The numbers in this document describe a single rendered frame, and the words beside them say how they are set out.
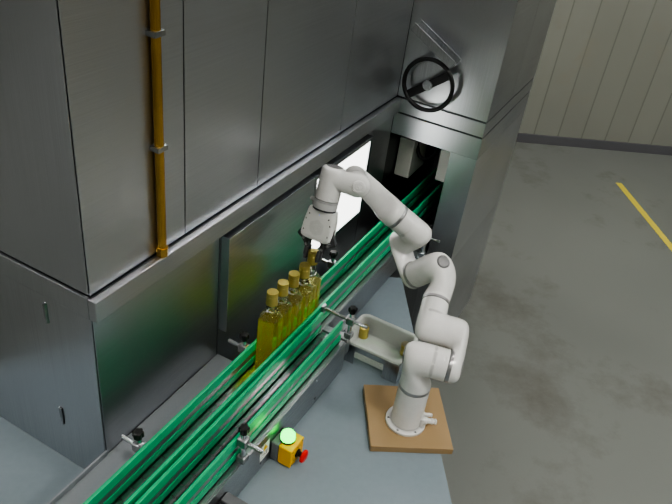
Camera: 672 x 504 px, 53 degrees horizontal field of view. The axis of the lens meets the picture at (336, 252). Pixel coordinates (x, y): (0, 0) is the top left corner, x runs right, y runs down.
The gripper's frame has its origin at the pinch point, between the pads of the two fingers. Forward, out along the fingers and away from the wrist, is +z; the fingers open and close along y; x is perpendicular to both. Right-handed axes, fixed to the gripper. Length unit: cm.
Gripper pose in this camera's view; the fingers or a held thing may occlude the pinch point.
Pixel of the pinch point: (313, 253)
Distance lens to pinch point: 211.8
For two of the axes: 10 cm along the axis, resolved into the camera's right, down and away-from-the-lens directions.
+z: -2.4, 9.1, 3.4
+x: 4.3, -2.2, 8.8
